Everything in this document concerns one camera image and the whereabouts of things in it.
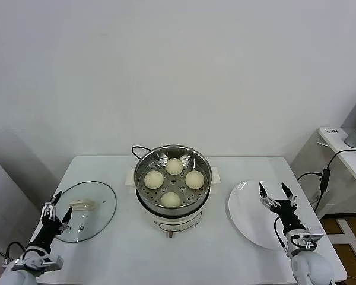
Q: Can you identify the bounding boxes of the black power adapter cable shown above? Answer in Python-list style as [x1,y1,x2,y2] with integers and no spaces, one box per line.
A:
[296,149,356,212]

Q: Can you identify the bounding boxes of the white round plate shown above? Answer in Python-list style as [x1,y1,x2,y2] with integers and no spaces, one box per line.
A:
[227,180,306,249]

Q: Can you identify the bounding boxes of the white steamed baozi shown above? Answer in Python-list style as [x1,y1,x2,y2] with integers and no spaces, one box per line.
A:
[160,191,181,208]
[165,157,184,176]
[144,171,164,190]
[185,170,205,190]

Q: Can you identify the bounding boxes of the black cooker power cord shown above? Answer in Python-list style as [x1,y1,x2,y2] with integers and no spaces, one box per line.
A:
[131,145,151,160]

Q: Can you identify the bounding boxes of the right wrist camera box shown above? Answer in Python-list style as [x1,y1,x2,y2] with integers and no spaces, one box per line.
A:
[290,226,324,249]

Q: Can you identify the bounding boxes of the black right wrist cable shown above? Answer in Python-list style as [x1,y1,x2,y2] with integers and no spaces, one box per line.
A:
[274,216,289,255]

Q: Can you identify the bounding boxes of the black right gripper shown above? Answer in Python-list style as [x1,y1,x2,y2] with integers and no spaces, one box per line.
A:
[259,182,303,234]

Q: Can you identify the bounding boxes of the cream electric cooker base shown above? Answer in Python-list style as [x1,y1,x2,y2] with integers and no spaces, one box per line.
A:
[126,175,219,239]

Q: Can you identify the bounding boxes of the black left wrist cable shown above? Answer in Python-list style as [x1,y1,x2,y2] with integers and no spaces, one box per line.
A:
[4,242,26,265]

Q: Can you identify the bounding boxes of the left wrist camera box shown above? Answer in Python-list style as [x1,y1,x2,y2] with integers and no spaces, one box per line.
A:
[11,252,63,271]

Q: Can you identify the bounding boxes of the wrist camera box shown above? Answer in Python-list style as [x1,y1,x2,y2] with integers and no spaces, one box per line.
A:
[11,252,63,271]
[290,226,324,249]

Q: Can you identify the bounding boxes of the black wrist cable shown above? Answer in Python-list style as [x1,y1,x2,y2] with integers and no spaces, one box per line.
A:
[274,216,289,255]
[4,242,26,265]

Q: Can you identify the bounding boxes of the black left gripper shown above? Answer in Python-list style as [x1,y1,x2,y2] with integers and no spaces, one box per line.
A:
[26,191,74,253]

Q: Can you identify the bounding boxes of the round glass pot lid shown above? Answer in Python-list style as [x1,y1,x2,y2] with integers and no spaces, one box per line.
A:
[46,181,117,243]

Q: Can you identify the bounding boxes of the white floor frame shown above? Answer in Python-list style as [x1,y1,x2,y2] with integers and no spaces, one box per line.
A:
[329,218,356,262]

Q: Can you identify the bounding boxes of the steel perforated steamer basket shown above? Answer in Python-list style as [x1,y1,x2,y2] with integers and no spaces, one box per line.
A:
[125,144,221,213]

